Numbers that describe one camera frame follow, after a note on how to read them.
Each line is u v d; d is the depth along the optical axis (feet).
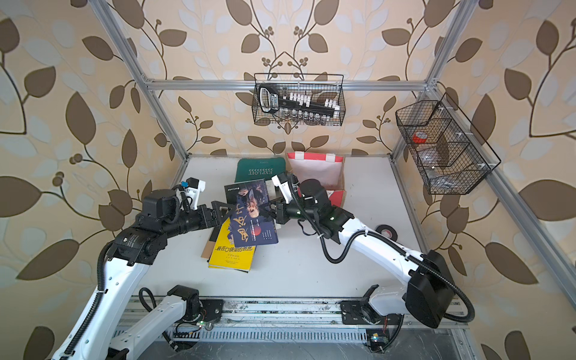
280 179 2.10
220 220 1.93
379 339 2.30
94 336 1.25
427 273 1.37
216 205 1.93
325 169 3.07
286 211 2.05
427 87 2.96
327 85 2.99
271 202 2.15
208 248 2.60
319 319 2.42
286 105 2.83
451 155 2.40
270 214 2.21
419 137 2.64
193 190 2.00
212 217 1.90
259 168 3.56
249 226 2.32
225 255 2.48
